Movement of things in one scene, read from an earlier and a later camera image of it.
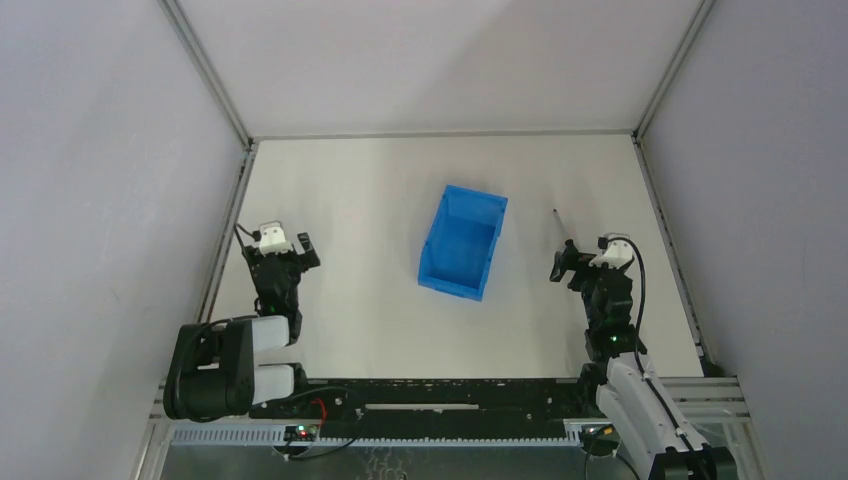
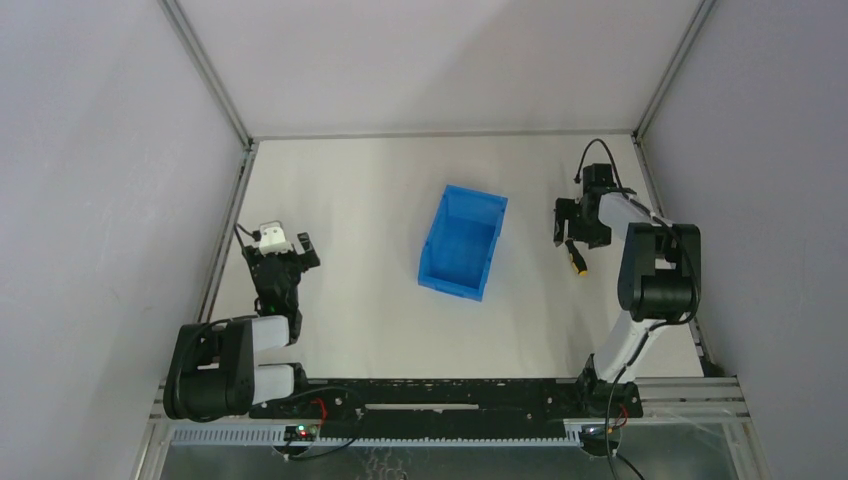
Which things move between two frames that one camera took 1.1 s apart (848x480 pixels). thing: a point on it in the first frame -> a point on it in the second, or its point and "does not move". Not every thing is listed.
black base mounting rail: [435, 409] does not move
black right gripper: [584, 269] -> [573, 216]
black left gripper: [283, 259] does not move
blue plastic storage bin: [460, 246] does not move
